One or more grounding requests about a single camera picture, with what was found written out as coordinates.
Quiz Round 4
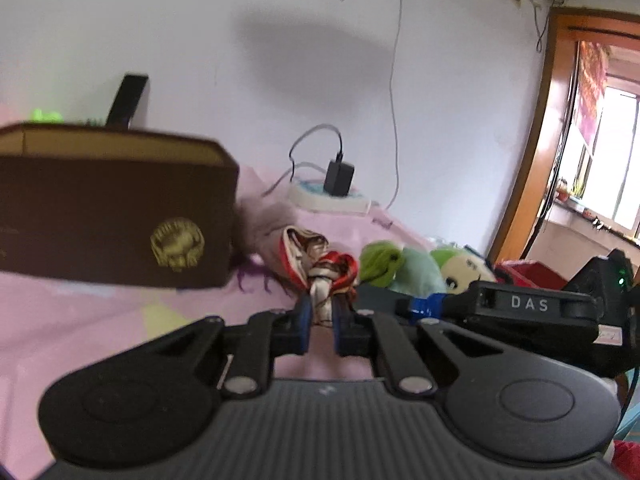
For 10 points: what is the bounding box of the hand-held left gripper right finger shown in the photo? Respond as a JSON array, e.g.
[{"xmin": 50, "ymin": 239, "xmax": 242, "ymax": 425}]
[{"xmin": 332, "ymin": 297, "xmax": 505, "ymax": 397}]

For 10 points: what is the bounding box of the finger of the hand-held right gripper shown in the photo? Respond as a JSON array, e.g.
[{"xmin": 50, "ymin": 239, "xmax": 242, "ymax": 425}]
[{"xmin": 395, "ymin": 291, "xmax": 476, "ymax": 322}]

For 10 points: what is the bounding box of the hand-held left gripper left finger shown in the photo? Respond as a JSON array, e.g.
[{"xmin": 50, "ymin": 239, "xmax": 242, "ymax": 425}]
[{"xmin": 135, "ymin": 297, "xmax": 315, "ymax": 400}]

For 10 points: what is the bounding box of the pale teal plush toy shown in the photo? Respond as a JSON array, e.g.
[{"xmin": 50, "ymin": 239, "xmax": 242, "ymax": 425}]
[{"xmin": 390, "ymin": 247, "xmax": 449, "ymax": 295}]

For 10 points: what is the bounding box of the red white striped cloth toy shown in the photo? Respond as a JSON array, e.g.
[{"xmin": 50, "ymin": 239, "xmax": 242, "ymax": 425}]
[{"xmin": 279, "ymin": 226, "xmax": 361, "ymax": 328}]

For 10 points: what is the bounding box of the grey plush toy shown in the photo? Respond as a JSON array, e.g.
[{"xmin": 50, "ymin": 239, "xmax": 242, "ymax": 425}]
[{"xmin": 235, "ymin": 197, "xmax": 302, "ymax": 271}]

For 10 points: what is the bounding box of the brown cardboard box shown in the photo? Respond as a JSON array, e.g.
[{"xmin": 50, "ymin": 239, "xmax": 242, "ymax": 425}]
[{"xmin": 0, "ymin": 122, "xmax": 241, "ymax": 291}]

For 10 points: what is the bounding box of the red box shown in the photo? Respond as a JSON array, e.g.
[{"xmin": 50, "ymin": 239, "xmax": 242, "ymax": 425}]
[{"xmin": 495, "ymin": 259, "xmax": 572, "ymax": 292}]

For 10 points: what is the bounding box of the white power strip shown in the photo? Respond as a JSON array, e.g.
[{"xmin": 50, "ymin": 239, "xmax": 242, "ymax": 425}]
[{"xmin": 289, "ymin": 179, "xmax": 372, "ymax": 216}]

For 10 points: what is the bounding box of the black power adapter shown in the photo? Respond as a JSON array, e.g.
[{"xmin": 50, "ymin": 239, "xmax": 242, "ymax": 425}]
[{"xmin": 324, "ymin": 159, "xmax": 356, "ymax": 197}]

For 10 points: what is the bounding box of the window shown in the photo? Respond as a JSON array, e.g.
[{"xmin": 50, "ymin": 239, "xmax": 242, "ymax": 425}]
[{"xmin": 565, "ymin": 40, "xmax": 640, "ymax": 247}]

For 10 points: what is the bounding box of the pink printed bedsheet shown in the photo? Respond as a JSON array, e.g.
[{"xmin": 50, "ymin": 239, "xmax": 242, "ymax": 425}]
[{"xmin": 0, "ymin": 160, "xmax": 501, "ymax": 480}]

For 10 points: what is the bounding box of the pink patterned curtain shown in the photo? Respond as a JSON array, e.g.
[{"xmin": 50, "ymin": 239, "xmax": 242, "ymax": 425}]
[{"xmin": 572, "ymin": 40, "xmax": 612, "ymax": 157}]

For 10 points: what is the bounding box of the black upright device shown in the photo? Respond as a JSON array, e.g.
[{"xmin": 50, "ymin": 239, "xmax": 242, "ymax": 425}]
[{"xmin": 104, "ymin": 74, "xmax": 150, "ymax": 132}]

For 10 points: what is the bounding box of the wooden door frame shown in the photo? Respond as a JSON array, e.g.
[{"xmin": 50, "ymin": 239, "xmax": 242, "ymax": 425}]
[{"xmin": 487, "ymin": 7, "xmax": 640, "ymax": 267}]

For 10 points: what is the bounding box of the grey adapter cable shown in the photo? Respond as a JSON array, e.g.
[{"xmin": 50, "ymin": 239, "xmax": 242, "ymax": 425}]
[{"xmin": 262, "ymin": 124, "xmax": 346, "ymax": 197}]

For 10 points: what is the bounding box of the thin white wall cable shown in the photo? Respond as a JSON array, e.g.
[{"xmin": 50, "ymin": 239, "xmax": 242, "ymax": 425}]
[{"xmin": 386, "ymin": 0, "xmax": 408, "ymax": 211}]

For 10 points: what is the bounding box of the wall hook with black cable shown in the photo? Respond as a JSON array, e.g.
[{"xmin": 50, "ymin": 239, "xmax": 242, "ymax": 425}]
[{"xmin": 510, "ymin": 0, "xmax": 547, "ymax": 54}]

